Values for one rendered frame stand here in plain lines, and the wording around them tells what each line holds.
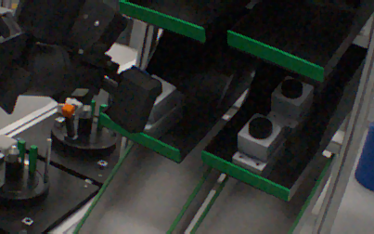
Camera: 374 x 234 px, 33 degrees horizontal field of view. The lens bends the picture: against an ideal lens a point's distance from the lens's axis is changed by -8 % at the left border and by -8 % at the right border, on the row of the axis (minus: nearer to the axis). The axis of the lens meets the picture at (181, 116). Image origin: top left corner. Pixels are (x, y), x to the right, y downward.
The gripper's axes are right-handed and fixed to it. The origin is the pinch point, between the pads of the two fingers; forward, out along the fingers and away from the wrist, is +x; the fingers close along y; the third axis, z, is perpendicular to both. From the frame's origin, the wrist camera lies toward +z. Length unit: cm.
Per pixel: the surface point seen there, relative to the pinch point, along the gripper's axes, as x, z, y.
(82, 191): 24.0, -28.3, 18.5
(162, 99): 7.4, -1.7, -2.1
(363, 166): 100, -15, -5
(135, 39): 115, -18, 92
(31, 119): 35, -28, 48
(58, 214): 15.4, -30.2, 15.0
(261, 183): 11.6, -5.7, -17.3
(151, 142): 7.4, -7.3, -2.9
